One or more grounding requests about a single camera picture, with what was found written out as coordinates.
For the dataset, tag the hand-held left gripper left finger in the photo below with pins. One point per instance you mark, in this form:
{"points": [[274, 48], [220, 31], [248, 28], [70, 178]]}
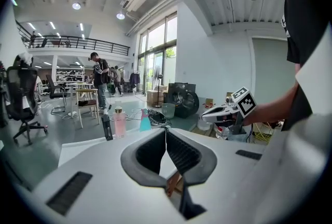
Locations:
{"points": [[103, 192]]}

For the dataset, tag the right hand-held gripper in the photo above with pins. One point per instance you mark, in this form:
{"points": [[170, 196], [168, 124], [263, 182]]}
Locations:
{"points": [[246, 103]]}

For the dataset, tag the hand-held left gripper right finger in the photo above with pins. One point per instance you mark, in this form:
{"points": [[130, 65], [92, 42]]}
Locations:
{"points": [[228, 179]]}

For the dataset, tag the teal soap dispenser bottle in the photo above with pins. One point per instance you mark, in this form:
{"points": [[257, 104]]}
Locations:
{"points": [[144, 120]]}

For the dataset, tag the person's right forearm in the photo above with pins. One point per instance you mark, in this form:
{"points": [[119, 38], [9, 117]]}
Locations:
{"points": [[272, 111]]}

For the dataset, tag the pink soap dispenser bottle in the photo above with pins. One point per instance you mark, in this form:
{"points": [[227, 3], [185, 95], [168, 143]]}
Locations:
{"points": [[119, 124]]}

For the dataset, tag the small cardboard box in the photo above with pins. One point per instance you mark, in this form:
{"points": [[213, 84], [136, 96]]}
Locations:
{"points": [[208, 102]]}

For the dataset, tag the black washing machine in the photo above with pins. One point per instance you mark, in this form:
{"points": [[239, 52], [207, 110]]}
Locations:
{"points": [[181, 99]]}

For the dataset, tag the pale mesh laundry basket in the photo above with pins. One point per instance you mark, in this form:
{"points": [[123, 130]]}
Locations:
{"points": [[168, 111]]}

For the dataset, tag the black faucet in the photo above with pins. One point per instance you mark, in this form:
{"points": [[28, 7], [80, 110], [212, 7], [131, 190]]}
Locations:
{"points": [[107, 128]]}

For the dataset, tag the light wooden chair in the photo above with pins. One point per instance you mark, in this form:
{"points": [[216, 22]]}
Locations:
{"points": [[88, 103]]}

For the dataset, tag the clothes rack with dark garments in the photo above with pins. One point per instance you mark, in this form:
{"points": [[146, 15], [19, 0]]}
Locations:
{"points": [[135, 80]]}

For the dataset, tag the white table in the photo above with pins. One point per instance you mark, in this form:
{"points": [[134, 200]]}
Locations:
{"points": [[77, 84]]}

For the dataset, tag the black cantilever chair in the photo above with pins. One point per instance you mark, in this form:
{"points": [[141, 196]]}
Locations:
{"points": [[55, 88]]}

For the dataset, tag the black mesh office chair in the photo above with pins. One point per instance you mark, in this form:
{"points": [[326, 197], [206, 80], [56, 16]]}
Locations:
{"points": [[22, 93]]}

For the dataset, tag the person's black clothing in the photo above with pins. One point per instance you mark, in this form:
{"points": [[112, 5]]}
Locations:
{"points": [[303, 10]]}

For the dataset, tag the round ceiling light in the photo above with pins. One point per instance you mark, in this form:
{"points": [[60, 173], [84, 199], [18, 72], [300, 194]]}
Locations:
{"points": [[120, 16], [76, 5]]}

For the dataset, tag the black balcony railing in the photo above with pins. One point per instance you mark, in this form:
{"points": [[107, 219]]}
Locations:
{"points": [[77, 42]]}

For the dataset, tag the white cloth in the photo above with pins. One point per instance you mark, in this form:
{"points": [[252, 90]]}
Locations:
{"points": [[26, 58]]}

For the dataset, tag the black pedestal fan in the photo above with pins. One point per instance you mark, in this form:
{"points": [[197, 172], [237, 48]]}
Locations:
{"points": [[159, 77]]}

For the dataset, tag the tall glass window wall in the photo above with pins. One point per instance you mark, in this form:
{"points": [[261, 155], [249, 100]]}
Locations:
{"points": [[158, 49]]}

